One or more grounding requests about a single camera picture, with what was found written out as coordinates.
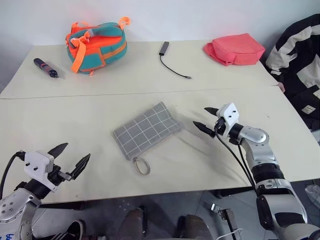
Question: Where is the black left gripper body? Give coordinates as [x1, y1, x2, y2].
[46, 156, 76, 187]

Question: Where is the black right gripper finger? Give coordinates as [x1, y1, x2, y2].
[204, 106, 220, 118]
[192, 120, 216, 139]

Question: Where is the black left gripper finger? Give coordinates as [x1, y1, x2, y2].
[69, 153, 91, 180]
[47, 142, 69, 158]

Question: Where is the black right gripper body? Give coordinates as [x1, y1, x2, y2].
[212, 116, 228, 138]

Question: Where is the grey checked fabric pouch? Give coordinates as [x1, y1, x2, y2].
[111, 101, 183, 176]

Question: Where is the black and white shoe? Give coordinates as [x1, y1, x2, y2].
[58, 219, 87, 240]

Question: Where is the coral pink fabric bag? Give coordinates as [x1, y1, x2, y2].
[202, 32, 266, 67]

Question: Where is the dark rounded shape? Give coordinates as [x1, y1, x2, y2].
[117, 207, 146, 240]
[183, 214, 210, 240]

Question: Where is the black cylindrical tool in bag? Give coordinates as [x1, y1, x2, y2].
[33, 57, 67, 81]

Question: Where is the person in black white jacket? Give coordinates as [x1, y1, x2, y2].
[264, 13, 320, 131]

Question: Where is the orange and teal backpack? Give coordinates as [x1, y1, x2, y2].
[64, 16, 131, 76]

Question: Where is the clear plastic bag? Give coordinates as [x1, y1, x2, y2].
[304, 184, 320, 208]

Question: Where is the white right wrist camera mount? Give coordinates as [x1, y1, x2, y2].
[216, 102, 241, 138]

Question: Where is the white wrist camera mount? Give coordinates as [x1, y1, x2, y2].
[216, 102, 241, 138]
[24, 150, 59, 193]

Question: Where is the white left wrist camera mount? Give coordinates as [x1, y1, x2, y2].
[24, 150, 59, 193]

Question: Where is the black table frame bar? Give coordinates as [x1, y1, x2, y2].
[39, 201, 87, 211]

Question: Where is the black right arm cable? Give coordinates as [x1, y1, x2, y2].
[213, 129, 258, 193]

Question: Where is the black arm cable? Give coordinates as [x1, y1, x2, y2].
[213, 129, 258, 193]
[0, 150, 27, 198]

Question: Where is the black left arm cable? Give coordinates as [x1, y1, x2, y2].
[0, 150, 27, 198]

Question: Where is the grey USB hub with cable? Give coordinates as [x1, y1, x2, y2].
[158, 41, 193, 81]

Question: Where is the black metal bar with bracket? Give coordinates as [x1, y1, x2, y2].
[209, 202, 240, 234]

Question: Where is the thin white cable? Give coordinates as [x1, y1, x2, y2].
[216, 228, 242, 240]

